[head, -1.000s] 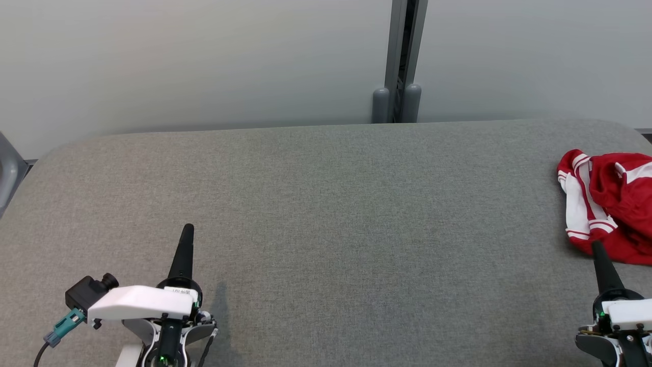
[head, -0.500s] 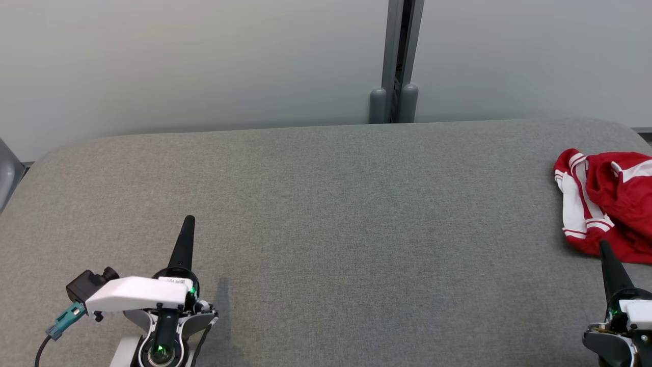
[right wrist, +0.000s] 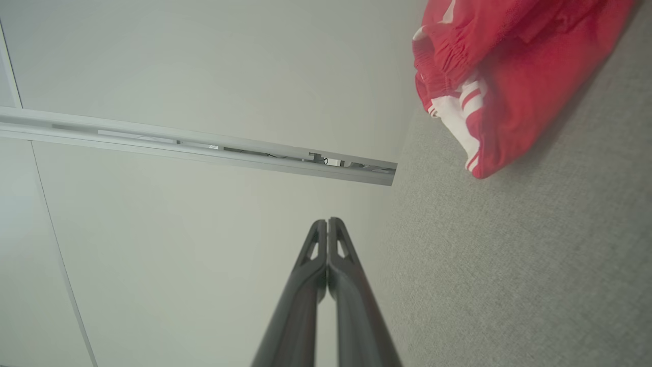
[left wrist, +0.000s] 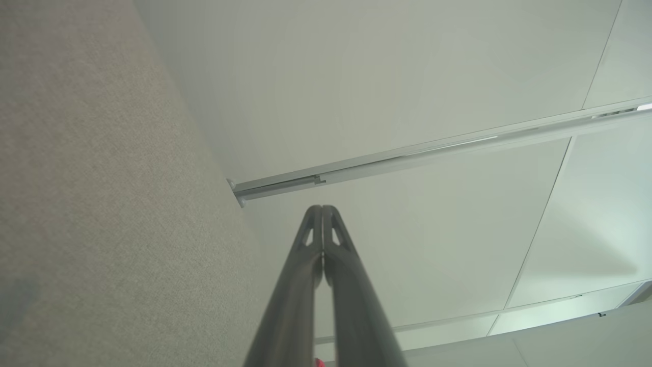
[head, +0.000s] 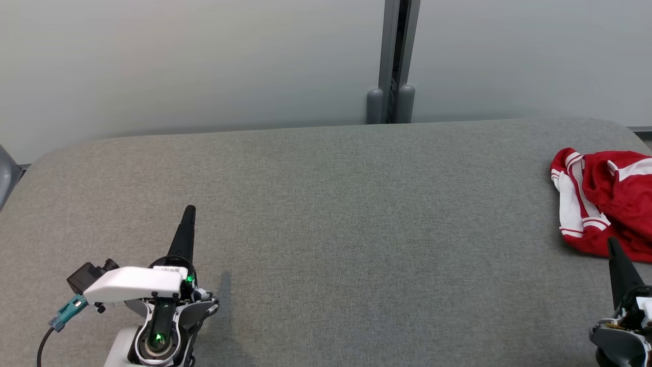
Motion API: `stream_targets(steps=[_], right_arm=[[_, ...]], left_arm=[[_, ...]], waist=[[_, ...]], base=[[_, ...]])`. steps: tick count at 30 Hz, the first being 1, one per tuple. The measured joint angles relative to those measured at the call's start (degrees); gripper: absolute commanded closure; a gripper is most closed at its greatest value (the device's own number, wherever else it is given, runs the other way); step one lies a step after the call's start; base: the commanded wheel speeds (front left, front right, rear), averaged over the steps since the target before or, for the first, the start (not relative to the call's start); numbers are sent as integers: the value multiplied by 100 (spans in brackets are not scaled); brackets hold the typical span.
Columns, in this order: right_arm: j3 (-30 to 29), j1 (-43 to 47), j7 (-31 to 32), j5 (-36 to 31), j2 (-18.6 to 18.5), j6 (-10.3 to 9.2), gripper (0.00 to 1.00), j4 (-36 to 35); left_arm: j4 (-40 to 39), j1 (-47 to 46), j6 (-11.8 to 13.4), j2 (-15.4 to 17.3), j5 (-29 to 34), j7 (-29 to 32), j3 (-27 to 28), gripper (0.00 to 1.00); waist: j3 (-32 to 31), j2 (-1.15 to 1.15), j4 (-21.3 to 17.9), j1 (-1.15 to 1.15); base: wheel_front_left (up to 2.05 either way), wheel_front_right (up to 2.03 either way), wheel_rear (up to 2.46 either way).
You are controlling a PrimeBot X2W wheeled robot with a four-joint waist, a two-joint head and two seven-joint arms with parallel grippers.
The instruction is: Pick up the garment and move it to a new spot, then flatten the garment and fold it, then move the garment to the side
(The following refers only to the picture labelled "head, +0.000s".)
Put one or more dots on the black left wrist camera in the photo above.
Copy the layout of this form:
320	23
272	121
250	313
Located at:
86	275

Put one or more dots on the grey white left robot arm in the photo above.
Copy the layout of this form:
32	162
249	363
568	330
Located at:
163	331

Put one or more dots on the red jersey number 23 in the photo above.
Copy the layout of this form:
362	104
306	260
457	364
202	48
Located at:
569	204

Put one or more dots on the teal left camera connector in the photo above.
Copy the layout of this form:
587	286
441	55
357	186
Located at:
69	311

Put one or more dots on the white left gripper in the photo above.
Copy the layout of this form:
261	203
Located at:
132	285

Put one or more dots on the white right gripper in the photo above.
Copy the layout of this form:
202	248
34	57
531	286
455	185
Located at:
621	341

